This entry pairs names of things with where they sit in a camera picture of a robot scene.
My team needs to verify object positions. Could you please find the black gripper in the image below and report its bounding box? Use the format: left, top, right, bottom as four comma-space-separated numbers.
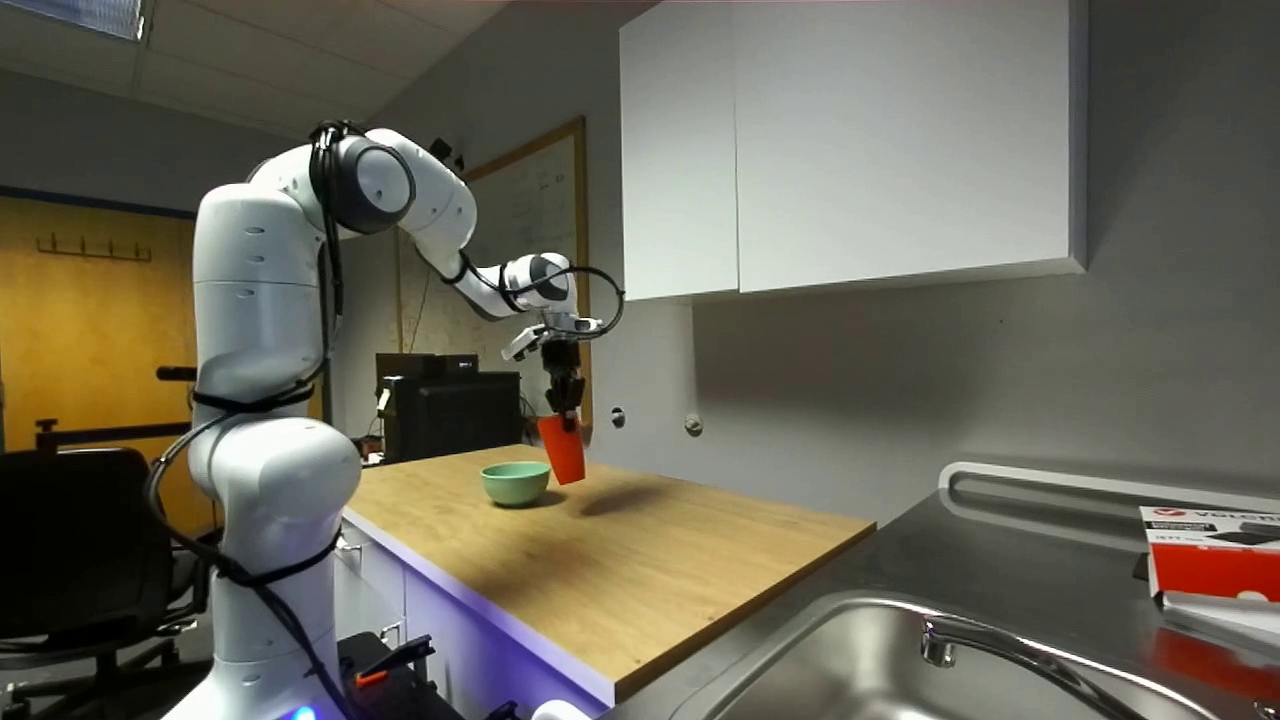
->
535, 335, 592, 437

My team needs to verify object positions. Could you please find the red plastic cup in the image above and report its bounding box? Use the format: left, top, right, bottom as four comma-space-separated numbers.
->
532, 413, 592, 489

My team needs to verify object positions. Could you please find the mint green bowl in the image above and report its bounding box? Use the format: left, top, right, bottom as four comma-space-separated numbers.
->
479, 461, 554, 512

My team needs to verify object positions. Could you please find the black printer appliance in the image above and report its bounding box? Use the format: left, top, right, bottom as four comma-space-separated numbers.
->
371, 348, 528, 467

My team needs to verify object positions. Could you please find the black and red floor equipment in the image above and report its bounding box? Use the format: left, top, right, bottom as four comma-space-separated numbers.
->
336, 629, 466, 720

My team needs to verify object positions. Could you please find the stainless steel sink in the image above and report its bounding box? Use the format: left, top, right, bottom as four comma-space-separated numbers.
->
700, 588, 1222, 720

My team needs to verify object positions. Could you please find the yellow wooden door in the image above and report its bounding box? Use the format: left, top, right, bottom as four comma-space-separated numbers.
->
0, 189, 221, 538

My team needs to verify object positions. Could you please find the black office chair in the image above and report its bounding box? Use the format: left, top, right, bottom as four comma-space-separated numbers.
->
0, 413, 210, 675

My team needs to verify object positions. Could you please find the chrome faucet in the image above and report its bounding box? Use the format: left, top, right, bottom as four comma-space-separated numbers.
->
916, 612, 1138, 720

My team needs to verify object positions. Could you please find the ceiling light panel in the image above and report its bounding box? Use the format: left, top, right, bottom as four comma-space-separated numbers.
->
0, 0, 151, 45

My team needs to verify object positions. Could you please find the red and white box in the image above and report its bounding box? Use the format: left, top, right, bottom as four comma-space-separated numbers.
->
1135, 500, 1280, 654

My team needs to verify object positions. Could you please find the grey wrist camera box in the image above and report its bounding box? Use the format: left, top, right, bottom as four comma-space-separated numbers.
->
495, 314, 551, 364

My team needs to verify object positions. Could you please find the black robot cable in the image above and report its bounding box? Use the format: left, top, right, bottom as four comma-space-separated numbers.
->
143, 115, 628, 720

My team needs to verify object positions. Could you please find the white wall cabinet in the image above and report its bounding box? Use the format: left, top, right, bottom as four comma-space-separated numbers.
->
617, 0, 1090, 304

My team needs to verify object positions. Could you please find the wall coat hook rail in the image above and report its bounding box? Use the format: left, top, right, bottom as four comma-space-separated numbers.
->
31, 227, 154, 262

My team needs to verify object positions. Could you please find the white metal tube rail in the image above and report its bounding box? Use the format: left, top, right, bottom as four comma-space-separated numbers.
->
934, 457, 1280, 557

